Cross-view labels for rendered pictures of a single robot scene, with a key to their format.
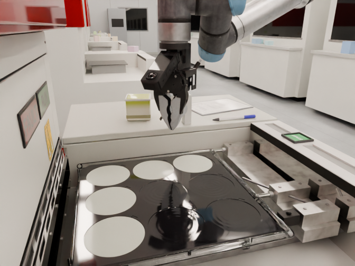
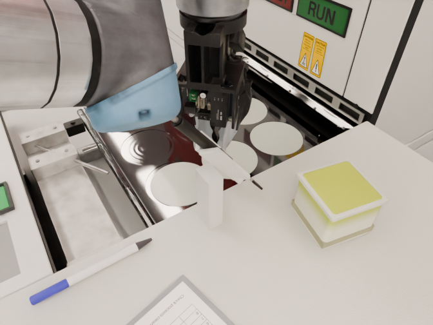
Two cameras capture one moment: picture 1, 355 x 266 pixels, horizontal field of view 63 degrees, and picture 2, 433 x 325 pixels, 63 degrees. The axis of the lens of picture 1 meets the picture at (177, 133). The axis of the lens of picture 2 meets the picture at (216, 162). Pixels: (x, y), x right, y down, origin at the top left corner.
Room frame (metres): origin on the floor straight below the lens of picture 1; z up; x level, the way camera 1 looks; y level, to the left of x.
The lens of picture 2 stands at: (1.07, -0.10, 1.33)
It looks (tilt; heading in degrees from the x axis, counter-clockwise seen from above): 44 degrees down; 163
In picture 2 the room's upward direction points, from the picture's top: straight up
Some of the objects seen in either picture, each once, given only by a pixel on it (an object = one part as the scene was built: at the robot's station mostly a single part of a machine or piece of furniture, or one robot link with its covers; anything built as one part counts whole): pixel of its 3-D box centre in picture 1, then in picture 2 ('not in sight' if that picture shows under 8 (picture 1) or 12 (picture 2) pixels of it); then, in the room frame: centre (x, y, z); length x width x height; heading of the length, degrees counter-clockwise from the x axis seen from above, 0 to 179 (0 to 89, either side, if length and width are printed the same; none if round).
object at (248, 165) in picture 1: (268, 184); (71, 200); (0.62, -0.22, 0.87); 0.36 x 0.08 x 0.03; 15
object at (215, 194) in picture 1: (163, 193); (198, 128); (0.53, 0.03, 0.90); 0.34 x 0.34 x 0.01; 15
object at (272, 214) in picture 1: (241, 182); (111, 162); (0.58, -0.14, 0.90); 0.38 x 0.01 x 0.01; 15
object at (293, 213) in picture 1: (288, 217); (74, 126); (0.45, -0.21, 0.90); 0.04 x 0.02 x 0.03; 105
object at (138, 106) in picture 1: (138, 106); (334, 204); (0.85, 0.12, 1.00); 0.07 x 0.07 x 0.07; 4
